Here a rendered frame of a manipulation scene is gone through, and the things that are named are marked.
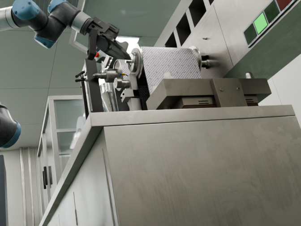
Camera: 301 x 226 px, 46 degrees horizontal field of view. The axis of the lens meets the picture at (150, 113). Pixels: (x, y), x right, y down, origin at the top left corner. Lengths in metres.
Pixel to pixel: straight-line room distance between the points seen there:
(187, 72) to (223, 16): 0.27
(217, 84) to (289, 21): 0.31
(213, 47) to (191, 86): 0.43
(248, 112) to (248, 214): 0.31
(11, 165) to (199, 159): 6.10
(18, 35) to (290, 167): 3.17
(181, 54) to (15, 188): 5.65
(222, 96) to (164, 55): 0.37
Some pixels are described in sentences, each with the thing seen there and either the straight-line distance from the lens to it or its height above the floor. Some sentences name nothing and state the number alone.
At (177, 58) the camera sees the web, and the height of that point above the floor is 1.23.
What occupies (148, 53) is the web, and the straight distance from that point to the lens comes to 1.37.
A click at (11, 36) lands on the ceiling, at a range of 3.85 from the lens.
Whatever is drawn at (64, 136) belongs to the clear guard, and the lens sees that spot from 2.25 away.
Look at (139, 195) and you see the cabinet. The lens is 0.86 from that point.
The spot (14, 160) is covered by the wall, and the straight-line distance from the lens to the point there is 6.93.
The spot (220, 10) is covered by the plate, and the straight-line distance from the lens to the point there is 1.50.
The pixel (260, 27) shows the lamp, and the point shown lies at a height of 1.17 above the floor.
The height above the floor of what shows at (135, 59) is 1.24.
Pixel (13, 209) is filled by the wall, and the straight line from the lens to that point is 6.72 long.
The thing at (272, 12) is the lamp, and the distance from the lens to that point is 1.24.
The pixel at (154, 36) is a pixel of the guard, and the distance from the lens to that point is 2.07.
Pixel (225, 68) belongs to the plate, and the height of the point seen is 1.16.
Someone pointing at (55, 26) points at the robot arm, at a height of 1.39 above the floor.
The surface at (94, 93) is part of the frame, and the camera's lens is 1.60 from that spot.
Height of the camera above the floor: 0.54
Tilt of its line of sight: 22 degrees up
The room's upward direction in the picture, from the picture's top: 12 degrees counter-clockwise
